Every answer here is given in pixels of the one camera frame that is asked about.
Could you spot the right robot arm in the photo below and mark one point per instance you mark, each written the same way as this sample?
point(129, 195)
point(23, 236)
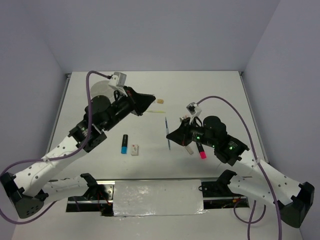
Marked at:
point(248, 176)

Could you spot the thin yellow highlighter pen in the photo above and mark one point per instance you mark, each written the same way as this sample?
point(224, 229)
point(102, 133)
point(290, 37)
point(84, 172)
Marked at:
point(155, 111)

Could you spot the black pink highlighter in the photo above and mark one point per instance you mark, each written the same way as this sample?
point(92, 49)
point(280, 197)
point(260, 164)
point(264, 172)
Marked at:
point(201, 151)

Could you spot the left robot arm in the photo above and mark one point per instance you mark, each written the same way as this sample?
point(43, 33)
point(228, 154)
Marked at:
point(30, 189)

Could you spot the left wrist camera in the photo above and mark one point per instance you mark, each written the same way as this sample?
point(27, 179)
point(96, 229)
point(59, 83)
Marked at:
point(117, 82)

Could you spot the black blue highlighter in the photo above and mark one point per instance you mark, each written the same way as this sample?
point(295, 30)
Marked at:
point(124, 144)

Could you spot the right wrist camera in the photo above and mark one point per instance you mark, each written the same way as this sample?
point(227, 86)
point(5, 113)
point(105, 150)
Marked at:
point(195, 110)

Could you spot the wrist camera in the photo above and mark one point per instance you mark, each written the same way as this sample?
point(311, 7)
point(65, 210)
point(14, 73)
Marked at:
point(117, 82)
point(195, 110)

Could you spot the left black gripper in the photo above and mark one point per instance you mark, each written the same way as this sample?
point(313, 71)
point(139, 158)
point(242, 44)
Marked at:
point(142, 102)

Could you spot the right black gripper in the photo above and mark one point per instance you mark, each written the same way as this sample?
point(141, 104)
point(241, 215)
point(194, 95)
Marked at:
point(181, 136)

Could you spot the grey white eraser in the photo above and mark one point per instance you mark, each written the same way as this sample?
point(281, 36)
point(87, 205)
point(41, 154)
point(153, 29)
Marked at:
point(189, 150)

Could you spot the white round divided container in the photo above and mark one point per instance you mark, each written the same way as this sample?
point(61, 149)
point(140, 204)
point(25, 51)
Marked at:
point(101, 88)

